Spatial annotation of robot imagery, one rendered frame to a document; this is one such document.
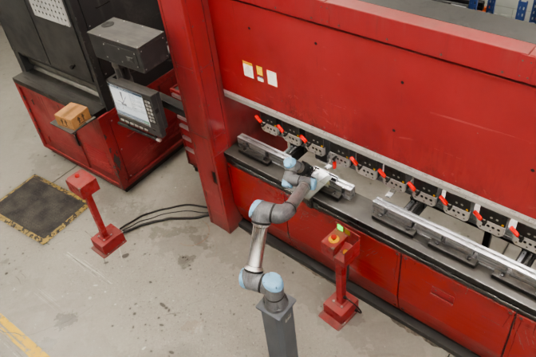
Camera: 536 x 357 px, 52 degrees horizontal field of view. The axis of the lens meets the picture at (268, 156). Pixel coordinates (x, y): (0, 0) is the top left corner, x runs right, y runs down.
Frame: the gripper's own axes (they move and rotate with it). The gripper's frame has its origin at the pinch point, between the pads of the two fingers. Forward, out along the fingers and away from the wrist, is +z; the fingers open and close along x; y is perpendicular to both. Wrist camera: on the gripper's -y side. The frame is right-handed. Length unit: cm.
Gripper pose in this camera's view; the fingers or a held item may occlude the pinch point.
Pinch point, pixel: (313, 178)
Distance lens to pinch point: 374.1
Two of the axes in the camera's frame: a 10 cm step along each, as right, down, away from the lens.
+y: 5.2, -8.5, -0.7
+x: -6.4, -4.4, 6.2
